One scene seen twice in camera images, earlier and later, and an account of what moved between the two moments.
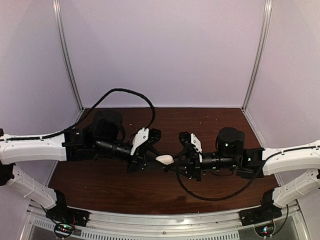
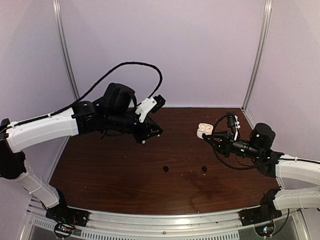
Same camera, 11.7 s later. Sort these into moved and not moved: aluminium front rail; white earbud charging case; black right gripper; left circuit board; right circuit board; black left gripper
Moved: white earbud charging case; black right gripper; black left gripper
Not moved: left circuit board; right circuit board; aluminium front rail
